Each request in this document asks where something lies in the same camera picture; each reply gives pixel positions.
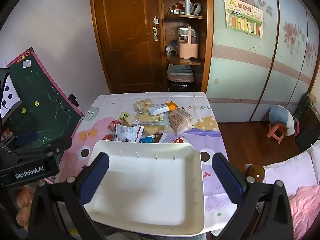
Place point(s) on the pink plastic stool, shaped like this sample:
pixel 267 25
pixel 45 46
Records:
pixel 272 130

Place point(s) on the white snack packet grey print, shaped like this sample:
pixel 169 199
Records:
pixel 128 132

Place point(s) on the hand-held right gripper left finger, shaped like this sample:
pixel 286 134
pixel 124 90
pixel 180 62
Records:
pixel 96 177

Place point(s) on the red round tin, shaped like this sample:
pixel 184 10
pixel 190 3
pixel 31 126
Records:
pixel 178 5

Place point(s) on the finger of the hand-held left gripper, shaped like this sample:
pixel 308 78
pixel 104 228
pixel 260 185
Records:
pixel 27 137
pixel 50 147

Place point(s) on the green chalkboard pink frame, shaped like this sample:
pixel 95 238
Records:
pixel 50 100

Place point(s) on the pale blue floral wardrobe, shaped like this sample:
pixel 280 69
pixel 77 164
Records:
pixel 237 80

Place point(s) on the clear bag of crumbly cake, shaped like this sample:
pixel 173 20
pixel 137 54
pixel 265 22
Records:
pixel 150 118

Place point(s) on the green box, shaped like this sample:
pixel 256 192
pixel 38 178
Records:
pixel 301 107

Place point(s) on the small toys clutter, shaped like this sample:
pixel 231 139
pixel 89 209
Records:
pixel 171 48

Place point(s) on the green snack packet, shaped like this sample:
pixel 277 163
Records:
pixel 124 116

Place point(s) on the orange plush toy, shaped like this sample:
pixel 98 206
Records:
pixel 23 197

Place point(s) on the small black object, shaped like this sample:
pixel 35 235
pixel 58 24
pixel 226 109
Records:
pixel 193 59

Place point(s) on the wooden corner shelf unit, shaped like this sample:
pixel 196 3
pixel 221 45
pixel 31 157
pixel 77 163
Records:
pixel 183 17

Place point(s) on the blue and white cushion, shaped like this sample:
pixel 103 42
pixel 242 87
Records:
pixel 278 115

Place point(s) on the white door latch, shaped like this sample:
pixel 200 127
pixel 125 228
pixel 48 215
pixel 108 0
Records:
pixel 156 20

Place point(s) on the white and orange snack packet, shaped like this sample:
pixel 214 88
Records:
pixel 162 108

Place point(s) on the tan cracker packet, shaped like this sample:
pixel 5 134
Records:
pixel 131 121

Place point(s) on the brown round bed knob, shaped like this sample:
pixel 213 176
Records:
pixel 256 171

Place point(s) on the black chalkboard knob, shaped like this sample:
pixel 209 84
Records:
pixel 72 98

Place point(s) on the clear bag of brown bread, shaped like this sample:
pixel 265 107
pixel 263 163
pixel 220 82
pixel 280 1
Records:
pixel 180 120

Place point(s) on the wall poster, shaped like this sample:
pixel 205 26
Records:
pixel 242 17

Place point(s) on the white plastic tray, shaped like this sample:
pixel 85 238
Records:
pixel 150 180

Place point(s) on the white pillow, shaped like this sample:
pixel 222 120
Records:
pixel 287 172

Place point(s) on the wooden door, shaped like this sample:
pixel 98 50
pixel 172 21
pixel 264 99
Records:
pixel 125 42

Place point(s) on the pink plastic basket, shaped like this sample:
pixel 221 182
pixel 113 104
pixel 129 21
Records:
pixel 187 51

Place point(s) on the teal folded towel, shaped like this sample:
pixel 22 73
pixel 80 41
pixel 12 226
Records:
pixel 180 69

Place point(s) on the grey cylinder bottle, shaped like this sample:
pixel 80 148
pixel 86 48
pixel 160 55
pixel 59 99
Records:
pixel 187 6

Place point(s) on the red stick snack packet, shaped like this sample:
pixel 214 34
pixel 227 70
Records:
pixel 108 137

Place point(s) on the cartoon printed tablecloth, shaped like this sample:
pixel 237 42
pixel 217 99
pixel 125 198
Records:
pixel 95 130

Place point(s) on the clear bag of yellow puffs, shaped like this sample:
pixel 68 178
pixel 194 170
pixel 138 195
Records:
pixel 143 104

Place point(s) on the dark wooden nightstand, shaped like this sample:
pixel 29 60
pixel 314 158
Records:
pixel 308 132

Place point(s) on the black storage box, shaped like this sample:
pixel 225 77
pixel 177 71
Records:
pixel 181 87

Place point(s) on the silver tins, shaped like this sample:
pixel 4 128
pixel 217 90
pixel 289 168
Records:
pixel 175 12

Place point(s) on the small red snack packet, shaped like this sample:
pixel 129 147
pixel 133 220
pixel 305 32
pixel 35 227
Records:
pixel 113 125

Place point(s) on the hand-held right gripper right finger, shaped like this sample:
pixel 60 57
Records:
pixel 230 177

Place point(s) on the pink blanket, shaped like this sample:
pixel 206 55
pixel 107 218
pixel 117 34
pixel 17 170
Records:
pixel 307 205

